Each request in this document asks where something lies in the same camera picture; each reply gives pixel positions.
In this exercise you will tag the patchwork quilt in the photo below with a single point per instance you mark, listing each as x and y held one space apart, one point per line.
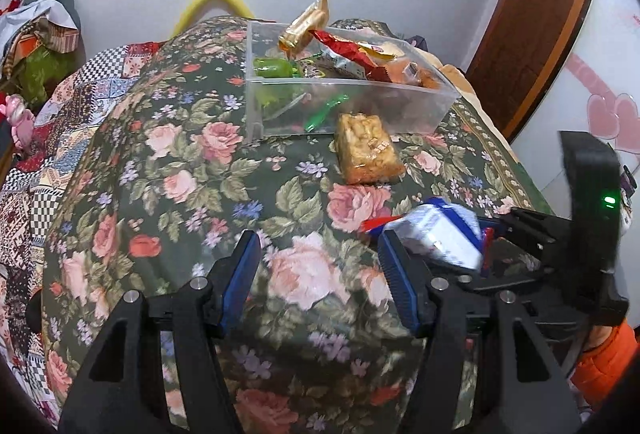
65 123

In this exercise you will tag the brown wooden door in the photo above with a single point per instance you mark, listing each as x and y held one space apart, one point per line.
540 13

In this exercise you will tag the green jelly cup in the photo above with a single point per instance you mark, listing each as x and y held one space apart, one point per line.
272 67

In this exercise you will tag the grey bag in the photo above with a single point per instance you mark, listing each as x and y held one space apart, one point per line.
417 42

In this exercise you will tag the yellow snack packet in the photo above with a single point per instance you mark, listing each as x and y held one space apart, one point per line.
382 48

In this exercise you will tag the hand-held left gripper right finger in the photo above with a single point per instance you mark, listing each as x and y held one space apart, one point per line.
400 284

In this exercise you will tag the pile of clothes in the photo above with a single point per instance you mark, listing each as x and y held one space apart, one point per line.
35 43

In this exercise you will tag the long cracker packet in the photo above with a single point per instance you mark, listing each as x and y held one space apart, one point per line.
302 26

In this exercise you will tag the white heart-print wardrobe door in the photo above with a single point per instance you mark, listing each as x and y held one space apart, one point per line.
595 78

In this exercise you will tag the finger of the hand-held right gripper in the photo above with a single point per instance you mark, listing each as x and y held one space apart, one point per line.
520 281
540 234

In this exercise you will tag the red snack bag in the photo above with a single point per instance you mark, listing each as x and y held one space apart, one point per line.
345 48

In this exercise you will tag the green snack packet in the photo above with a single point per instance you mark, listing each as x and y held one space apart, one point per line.
325 111

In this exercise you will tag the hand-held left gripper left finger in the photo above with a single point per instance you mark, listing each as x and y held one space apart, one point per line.
240 274

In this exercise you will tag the yellow foam tube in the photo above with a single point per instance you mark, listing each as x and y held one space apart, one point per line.
215 3

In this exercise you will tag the tan cloth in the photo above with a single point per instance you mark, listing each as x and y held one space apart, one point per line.
457 81

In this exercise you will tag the orange rice cracker packet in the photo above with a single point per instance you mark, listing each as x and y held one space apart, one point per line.
367 148

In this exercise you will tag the clear packet with green strip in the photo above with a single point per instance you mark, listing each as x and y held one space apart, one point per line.
325 69

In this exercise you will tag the dark floral blanket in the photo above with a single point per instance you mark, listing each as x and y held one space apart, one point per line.
200 194

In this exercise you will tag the person's right forearm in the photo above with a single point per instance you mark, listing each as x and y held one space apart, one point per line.
607 356

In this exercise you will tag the white and blue snack bag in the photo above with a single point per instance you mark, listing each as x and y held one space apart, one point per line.
435 234

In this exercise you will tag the clear plastic storage box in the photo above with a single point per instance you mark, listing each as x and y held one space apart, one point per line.
410 113

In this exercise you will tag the pink plush toy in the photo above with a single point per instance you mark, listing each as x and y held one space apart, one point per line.
17 113

